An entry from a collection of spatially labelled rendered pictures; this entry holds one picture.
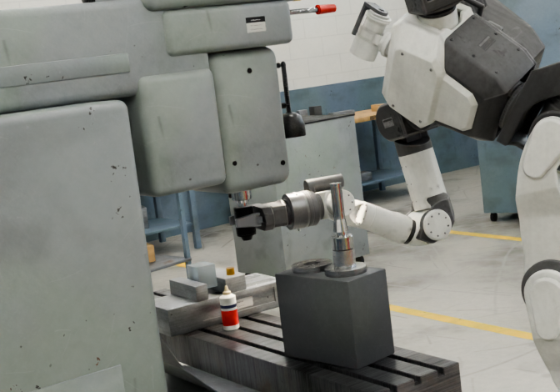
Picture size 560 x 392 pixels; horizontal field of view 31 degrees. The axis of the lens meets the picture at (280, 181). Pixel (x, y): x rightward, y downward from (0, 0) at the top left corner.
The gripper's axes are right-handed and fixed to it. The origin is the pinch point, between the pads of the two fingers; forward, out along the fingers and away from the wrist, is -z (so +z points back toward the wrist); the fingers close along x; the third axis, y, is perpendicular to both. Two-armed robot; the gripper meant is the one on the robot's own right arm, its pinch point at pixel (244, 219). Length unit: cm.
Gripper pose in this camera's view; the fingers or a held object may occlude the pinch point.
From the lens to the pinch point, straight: 243.0
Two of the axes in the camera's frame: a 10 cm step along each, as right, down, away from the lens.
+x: 3.4, 0.7, -9.4
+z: 9.3, -1.6, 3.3
